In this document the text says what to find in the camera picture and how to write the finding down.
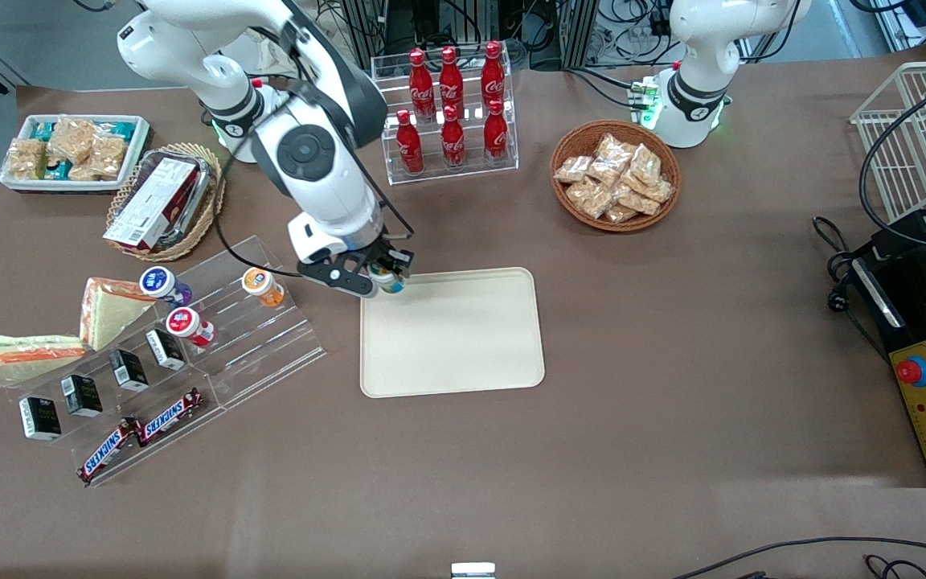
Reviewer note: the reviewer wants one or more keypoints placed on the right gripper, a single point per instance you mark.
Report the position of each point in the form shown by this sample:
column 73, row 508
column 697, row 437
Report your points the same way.
column 383, row 256

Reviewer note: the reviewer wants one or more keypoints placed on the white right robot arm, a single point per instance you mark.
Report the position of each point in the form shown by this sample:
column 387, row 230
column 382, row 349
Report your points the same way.
column 326, row 185

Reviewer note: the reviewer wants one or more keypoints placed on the purple gum bottle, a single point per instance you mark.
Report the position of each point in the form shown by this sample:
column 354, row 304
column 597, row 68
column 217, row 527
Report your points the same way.
column 157, row 281

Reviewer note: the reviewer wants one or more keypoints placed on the white plastic bin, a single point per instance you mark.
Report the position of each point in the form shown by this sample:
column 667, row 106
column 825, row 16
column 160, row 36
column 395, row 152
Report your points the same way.
column 137, row 149

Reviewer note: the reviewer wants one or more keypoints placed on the clear acrylic tiered stand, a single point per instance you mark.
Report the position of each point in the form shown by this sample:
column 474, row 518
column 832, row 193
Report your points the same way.
column 262, row 346

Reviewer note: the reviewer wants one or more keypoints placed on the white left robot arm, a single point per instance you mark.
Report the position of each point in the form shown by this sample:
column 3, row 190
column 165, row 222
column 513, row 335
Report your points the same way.
column 700, row 72

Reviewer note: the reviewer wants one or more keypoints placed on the orange gum bottle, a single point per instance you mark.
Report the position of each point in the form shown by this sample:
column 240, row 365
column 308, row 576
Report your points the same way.
column 258, row 281

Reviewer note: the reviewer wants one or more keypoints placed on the clear acrylic bottle stand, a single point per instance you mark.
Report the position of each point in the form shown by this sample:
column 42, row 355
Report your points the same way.
column 471, row 173

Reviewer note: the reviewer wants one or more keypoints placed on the red Coca-Cola bottle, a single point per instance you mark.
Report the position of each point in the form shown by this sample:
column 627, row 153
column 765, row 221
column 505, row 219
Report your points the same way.
column 496, row 135
column 493, row 76
column 451, row 80
column 408, row 145
column 421, row 84
column 452, row 141

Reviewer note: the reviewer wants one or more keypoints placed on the red gum bottle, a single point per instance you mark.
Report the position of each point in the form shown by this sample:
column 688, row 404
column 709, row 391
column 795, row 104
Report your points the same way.
column 182, row 322

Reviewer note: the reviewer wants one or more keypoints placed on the oval wicker basket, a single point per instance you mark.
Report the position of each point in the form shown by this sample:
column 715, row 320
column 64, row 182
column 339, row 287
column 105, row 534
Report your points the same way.
column 210, row 209

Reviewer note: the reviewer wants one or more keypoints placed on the round wicker basket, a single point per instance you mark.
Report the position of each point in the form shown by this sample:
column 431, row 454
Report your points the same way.
column 575, row 137

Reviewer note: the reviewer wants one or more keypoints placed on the beige rectangular tray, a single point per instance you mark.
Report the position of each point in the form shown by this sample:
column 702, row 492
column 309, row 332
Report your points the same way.
column 451, row 334

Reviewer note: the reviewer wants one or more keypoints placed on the small black box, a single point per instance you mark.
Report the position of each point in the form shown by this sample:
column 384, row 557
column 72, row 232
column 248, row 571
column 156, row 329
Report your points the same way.
column 39, row 418
column 81, row 396
column 129, row 371
column 165, row 350

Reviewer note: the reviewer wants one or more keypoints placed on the aluminium frame rack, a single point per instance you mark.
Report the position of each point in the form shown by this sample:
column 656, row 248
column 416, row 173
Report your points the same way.
column 463, row 20

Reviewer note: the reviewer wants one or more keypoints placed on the red and white box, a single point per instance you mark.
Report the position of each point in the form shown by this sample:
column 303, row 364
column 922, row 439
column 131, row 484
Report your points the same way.
column 153, row 205

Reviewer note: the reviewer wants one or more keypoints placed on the wrapped triangular sandwich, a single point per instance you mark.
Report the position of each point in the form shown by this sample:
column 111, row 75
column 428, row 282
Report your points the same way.
column 25, row 362
column 109, row 314

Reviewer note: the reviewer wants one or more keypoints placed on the green gum bottle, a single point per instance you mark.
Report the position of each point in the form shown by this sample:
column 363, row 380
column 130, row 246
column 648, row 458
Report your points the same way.
column 387, row 281

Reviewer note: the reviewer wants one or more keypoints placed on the white plug block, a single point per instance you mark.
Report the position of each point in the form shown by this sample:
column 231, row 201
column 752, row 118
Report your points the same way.
column 645, row 96

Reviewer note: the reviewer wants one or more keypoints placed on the white small device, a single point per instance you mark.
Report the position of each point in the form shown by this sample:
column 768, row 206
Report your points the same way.
column 473, row 570

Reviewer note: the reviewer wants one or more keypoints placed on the Snickers chocolate bar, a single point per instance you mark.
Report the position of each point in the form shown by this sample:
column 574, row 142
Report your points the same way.
column 170, row 416
column 107, row 452

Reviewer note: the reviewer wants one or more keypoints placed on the clear snack pack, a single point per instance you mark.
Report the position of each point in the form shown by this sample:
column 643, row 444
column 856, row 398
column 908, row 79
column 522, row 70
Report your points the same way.
column 592, row 197
column 645, row 163
column 571, row 169
column 636, row 201
column 620, row 214
column 661, row 191
column 609, row 151

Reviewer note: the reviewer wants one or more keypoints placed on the rice cracker pack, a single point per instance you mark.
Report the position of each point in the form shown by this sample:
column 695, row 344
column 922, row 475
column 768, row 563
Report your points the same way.
column 107, row 155
column 71, row 137
column 26, row 158

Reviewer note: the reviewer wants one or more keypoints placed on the blue snack packet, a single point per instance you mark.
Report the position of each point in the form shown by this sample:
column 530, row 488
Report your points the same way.
column 117, row 127
column 57, row 170
column 42, row 129

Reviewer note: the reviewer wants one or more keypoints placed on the black device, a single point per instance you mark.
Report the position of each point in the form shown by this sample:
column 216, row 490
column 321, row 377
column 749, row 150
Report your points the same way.
column 921, row 229

